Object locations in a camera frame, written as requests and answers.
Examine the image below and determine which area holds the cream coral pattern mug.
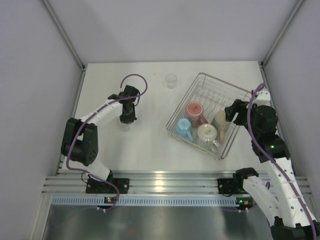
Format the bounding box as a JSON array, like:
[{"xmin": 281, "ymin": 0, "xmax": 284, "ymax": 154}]
[{"xmin": 211, "ymin": 110, "xmax": 231, "ymax": 145}]

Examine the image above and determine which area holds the wire dish rack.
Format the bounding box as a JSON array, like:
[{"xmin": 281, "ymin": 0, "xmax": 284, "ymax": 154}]
[{"xmin": 166, "ymin": 72, "xmax": 251, "ymax": 160}]

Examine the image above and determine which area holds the aluminium mounting rail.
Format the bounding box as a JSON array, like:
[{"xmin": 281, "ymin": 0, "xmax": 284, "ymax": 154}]
[{"xmin": 42, "ymin": 170, "xmax": 312, "ymax": 195}]

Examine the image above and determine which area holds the purple cable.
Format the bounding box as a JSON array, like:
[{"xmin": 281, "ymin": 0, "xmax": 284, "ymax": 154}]
[
  {"xmin": 65, "ymin": 73, "xmax": 148, "ymax": 208},
  {"xmin": 246, "ymin": 82, "xmax": 320, "ymax": 240}
]

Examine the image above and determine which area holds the orange interior white mug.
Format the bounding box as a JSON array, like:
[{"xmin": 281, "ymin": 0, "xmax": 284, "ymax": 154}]
[{"xmin": 194, "ymin": 123, "xmax": 220, "ymax": 153}]

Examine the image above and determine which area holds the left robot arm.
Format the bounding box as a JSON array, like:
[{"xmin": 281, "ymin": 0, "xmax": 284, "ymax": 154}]
[{"xmin": 61, "ymin": 85, "xmax": 141, "ymax": 193}]

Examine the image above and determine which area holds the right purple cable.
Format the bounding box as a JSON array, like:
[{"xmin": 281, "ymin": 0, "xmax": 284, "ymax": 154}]
[{"xmin": 246, "ymin": 82, "xmax": 320, "ymax": 240}]

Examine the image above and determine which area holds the light blue mug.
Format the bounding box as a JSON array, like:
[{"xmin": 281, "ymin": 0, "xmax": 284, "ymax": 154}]
[{"xmin": 175, "ymin": 118, "xmax": 194, "ymax": 142}]

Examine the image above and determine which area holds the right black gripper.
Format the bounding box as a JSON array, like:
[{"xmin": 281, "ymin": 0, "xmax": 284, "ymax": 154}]
[{"xmin": 225, "ymin": 98, "xmax": 263, "ymax": 139}]

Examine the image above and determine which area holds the clear glass cup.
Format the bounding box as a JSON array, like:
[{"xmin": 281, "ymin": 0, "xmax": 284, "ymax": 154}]
[
  {"xmin": 119, "ymin": 122, "xmax": 131, "ymax": 132},
  {"xmin": 165, "ymin": 73, "xmax": 178, "ymax": 90}
]

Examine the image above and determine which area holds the perforated cable duct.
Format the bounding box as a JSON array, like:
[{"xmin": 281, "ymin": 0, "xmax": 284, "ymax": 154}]
[{"xmin": 51, "ymin": 195, "xmax": 239, "ymax": 207}]

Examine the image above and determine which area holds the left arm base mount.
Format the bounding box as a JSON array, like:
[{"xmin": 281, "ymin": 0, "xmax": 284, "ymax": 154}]
[{"xmin": 85, "ymin": 177, "xmax": 130, "ymax": 194}]

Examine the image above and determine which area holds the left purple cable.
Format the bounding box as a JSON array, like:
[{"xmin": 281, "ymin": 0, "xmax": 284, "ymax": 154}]
[{"xmin": 65, "ymin": 73, "xmax": 148, "ymax": 208}]

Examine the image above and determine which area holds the pink patterned mug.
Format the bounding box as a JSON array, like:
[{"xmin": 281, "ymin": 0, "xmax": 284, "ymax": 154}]
[{"xmin": 185, "ymin": 101, "xmax": 208, "ymax": 127}]

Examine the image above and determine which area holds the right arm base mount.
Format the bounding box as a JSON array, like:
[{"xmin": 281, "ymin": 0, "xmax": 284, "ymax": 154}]
[{"xmin": 217, "ymin": 178, "xmax": 239, "ymax": 197}]

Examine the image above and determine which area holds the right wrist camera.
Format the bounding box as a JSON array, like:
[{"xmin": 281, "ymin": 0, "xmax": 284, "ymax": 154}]
[{"xmin": 253, "ymin": 89, "xmax": 271, "ymax": 106}]

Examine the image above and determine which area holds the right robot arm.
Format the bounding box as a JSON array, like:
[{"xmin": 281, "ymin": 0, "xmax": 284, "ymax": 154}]
[{"xmin": 224, "ymin": 99, "xmax": 320, "ymax": 240}]

